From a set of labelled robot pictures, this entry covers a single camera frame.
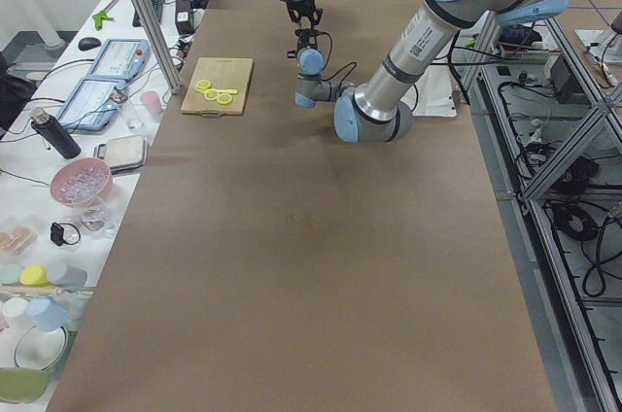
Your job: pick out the pink plastic cup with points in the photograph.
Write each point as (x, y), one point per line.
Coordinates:
(151, 101)

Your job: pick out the grey plastic cup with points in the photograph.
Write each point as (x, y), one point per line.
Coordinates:
(66, 276)

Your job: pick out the yellow plastic cup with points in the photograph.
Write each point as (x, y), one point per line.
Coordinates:
(35, 275)

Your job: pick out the mint green plastic cup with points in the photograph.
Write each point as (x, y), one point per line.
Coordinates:
(10, 274)

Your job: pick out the blue plastic cup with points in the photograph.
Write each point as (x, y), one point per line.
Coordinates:
(47, 314)

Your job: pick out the wooden cutting board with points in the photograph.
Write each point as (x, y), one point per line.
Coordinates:
(223, 73)

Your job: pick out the lemon slice lower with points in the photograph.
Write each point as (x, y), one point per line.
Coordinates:
(224, 98)

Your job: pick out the lemon slice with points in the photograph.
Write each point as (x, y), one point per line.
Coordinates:
(211, 94)
(202, 86)
(224, 98)

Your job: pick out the lemon slice middle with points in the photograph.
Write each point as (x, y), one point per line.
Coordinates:
(211, 94)

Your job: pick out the lemon slice upper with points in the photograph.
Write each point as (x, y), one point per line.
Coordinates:
(202, 86)

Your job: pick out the teach pendant tablet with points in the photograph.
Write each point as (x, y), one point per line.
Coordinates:
(89, 107)
(120, 59)

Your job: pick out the black computer mouse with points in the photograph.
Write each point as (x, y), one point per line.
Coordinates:
(89, 43)

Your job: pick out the metal tray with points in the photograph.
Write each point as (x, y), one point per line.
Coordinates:
(123, 154)

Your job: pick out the pink bowl with ice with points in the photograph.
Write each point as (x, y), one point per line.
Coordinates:
(79, 182)

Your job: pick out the black water bottle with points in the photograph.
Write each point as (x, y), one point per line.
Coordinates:
(52, 131)

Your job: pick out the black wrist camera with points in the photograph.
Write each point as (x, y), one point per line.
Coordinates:
(306, 33)

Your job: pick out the aluminium frame post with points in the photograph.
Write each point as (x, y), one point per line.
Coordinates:
(156, 38)

